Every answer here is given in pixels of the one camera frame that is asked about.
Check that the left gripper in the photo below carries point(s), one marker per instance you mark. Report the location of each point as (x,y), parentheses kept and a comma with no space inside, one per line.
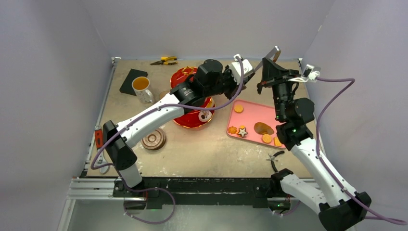
(228,73)

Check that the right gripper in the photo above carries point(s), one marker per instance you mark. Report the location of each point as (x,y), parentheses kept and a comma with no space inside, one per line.
(280,81)

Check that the round orange cookie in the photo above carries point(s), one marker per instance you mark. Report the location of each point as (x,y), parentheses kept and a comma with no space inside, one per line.
(238,108)

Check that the pink serving tray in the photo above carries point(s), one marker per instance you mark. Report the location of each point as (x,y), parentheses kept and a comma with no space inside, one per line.
(253,113)

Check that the white star cookie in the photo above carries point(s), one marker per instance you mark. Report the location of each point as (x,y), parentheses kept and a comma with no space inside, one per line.
(242,132)

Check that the red three-tier cake stand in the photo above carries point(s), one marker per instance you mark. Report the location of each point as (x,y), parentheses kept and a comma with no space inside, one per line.
(189,120)

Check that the metal tongs black tips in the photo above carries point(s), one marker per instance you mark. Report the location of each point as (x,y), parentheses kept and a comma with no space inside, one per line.
(273,55)

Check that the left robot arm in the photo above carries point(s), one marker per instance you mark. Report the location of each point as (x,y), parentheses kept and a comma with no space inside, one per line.
(210,79)

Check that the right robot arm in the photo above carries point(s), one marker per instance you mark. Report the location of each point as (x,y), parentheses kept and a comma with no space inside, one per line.
(338,205)

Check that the white mug with tea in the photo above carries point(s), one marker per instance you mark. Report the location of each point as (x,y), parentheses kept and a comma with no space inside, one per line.
(141,87)

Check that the orange flower cookie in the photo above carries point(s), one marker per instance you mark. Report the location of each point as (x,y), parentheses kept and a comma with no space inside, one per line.
(232,130)

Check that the brown croissant pastry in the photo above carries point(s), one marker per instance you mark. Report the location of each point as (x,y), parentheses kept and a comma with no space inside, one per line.
(262,128)

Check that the round cracker cookie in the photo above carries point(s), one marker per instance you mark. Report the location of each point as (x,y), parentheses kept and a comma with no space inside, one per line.
(267,138)

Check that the small brown cup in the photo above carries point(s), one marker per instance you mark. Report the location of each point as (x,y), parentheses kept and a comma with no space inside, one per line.
(163,94)

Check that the square cracker cookie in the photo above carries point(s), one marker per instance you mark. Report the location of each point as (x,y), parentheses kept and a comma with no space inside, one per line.
(277,142)

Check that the yellow black pliers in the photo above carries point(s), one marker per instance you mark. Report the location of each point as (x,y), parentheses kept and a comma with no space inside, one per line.
(171,60)

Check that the black square mat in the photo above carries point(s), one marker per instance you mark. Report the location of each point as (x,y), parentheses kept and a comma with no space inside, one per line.
(126,87)

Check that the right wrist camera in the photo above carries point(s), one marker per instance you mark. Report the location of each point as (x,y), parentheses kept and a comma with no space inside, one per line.
(310,74)

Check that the black handled pliers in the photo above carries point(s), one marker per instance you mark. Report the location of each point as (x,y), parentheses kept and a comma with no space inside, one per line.
(273,158)

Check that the black base frame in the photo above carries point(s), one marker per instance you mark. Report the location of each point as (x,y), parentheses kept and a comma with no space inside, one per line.
(159,191)

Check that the red handled tool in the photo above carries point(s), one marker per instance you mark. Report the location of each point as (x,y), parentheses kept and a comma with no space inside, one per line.
(98,137)

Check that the aluminium rail frame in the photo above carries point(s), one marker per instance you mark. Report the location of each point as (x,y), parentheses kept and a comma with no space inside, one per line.
(203,152)

